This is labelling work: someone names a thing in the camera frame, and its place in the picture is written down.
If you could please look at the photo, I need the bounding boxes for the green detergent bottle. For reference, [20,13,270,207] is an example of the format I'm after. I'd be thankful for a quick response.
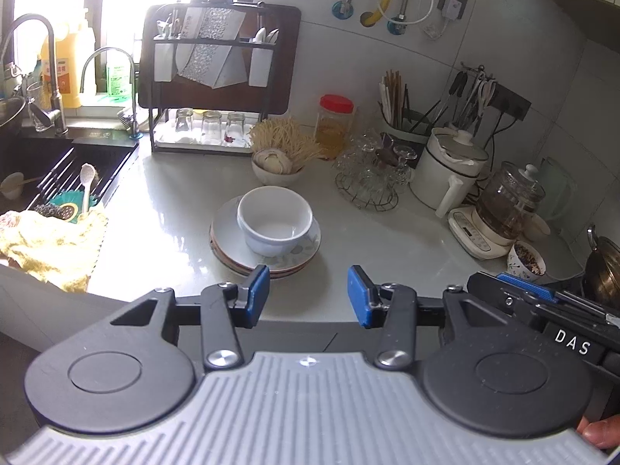
[105,50,135,98]

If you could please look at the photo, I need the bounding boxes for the plain steel cleaver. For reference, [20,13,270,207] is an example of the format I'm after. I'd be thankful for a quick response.
[208,48,249,89]

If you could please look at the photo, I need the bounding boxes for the black wall power strip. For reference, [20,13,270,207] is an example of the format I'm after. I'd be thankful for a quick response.
[484,80,532,120]

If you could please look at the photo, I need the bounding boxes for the yellow detergent bottle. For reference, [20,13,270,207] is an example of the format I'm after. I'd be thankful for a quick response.
[40,10,96,110]

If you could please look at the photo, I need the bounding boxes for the patterned steel cleaver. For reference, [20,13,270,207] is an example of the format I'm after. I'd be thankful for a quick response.
[175,7,247,89]

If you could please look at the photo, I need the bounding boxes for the green white chopstick holder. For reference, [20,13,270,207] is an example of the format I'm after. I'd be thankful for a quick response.
[379,107,439,145]

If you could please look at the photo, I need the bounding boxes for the floral bowl brown residue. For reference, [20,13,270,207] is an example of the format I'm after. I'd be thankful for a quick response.
[506,241,548,284]

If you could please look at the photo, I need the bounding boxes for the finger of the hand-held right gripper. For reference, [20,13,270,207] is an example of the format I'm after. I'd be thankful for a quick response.
[467,272,556,321]

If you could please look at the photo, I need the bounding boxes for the white leaf-print plate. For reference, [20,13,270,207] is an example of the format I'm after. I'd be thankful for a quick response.
[210,232,318,276]
[210,195,322,272]

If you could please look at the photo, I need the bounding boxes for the small chrome faucet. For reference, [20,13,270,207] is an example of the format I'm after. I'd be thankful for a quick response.
[79,47,142,137]

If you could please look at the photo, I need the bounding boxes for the small white bowl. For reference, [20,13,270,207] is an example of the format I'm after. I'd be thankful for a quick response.
[251,152,306,189]

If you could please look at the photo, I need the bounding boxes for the white ceramic spoon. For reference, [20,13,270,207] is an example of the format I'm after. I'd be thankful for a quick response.
[78,163,97,218]

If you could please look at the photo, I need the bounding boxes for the white-handled scissors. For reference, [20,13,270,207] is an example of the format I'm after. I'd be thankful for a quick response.
[477,77,497,122]

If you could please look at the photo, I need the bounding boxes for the person's right hand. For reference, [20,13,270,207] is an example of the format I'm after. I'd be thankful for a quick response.
[576,415,620,449]

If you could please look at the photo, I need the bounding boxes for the white ceramic bowl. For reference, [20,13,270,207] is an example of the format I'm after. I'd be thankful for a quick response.
[236,186,314,257]

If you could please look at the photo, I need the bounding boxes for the sink drain rack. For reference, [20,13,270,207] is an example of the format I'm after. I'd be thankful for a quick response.
[35,146,133,207]

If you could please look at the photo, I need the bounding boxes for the floral plate dark rim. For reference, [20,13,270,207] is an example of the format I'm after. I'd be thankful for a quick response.
[215,247,311,280]

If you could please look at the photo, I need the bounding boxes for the white drain tray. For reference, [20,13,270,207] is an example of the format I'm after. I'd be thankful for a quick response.
[154,128,253,152]

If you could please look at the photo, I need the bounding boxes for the white cable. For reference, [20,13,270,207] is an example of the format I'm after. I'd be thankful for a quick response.
[375,0,449,40]

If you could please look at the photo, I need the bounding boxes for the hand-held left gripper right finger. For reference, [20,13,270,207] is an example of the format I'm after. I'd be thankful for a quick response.
[347,265,514,368]

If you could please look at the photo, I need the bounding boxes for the dish rack with cutting board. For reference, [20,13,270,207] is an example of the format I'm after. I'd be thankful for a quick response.
[145,2,273,154]

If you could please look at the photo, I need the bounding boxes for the glass tea kettle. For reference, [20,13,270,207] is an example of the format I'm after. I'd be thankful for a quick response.
[475,161,548,240]

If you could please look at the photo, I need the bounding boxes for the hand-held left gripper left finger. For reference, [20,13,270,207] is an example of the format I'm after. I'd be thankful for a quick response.
[110,265,270,370]

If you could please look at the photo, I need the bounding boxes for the dark wooden cutting board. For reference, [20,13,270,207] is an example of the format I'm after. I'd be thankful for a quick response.
[138,4,302,110]

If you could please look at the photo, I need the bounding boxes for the steel basin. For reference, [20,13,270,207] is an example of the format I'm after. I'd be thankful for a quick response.
[0,96,26,139]

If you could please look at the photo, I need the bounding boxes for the red-lid plastic jar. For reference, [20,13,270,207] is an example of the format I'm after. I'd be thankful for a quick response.
[315,94,356,159]

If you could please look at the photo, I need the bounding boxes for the cream kettle base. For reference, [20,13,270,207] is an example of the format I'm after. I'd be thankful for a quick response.
[446,206,521,260]

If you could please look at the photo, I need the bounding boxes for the yellow dish cloth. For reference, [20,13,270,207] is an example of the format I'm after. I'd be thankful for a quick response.
[0,205,110,295]

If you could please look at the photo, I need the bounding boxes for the pale green electric kettle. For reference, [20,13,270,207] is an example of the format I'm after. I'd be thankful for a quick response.
[537,156,580,224]

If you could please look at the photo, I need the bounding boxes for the white plug adapter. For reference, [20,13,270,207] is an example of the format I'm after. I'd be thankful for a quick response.
[437,0,470,21]

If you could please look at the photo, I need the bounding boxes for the clear drinking glass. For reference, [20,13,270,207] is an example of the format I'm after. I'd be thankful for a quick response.
[200,110,224,143]
[224,112,249,145]
[173,108,196,140]

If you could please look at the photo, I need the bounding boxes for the set of glass cups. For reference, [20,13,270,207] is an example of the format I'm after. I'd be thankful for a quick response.
[334,128,418,195]

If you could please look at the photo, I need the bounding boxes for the steel wok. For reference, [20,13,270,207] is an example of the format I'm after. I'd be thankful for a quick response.
[580,225,620,310]

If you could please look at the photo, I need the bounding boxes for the black kitchen sink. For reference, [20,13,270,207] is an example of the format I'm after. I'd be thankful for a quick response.
[0,126,140,219]

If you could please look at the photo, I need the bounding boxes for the white electric cooking pot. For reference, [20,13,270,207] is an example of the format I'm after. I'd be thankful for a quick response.
[409,127,491,219]

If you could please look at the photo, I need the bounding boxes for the bundle of wooden chopsticks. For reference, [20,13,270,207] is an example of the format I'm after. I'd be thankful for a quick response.
[380,70,405,129]

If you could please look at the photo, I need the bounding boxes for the garlic bulb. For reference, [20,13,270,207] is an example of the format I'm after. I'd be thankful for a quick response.
[258,149,293,175]

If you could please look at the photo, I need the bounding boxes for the tall dark kitchen faucet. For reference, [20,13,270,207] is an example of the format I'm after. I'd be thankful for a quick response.
[0,14,69,137]

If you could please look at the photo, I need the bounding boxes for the wire cup holder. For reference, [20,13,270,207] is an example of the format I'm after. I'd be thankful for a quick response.
[335,169,400,210]

